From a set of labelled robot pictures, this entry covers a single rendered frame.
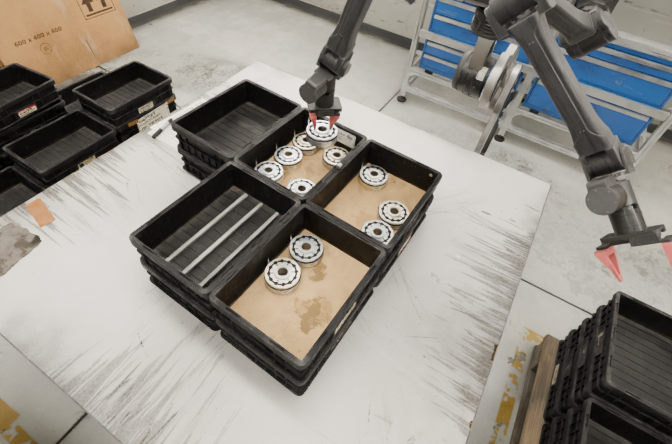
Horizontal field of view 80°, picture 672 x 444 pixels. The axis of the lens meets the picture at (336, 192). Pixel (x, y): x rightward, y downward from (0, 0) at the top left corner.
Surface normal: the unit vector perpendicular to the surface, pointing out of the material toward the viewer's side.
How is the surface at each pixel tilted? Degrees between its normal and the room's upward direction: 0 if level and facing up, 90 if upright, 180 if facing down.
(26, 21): 79
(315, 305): 0
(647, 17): 90
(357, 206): 0
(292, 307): 0
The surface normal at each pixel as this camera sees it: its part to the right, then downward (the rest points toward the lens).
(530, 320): 0.09, -0.68
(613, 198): -0.76, 0.13
